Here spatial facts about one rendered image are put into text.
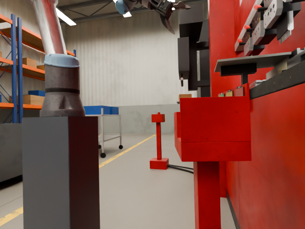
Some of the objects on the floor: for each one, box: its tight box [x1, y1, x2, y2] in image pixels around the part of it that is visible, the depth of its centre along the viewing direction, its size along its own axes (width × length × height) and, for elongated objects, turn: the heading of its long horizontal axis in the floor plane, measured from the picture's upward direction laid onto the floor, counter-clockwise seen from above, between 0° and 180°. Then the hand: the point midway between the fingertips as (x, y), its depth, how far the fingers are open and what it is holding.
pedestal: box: [150, 112, 169, 170], centre depth 257 cm, size 20×25×83 cm
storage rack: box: [0, 17, 76, 123], centre depth 662 cm, size 270×98×390 cm
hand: (183, 22), depth 93 cm, fingers open, 14 cm apart
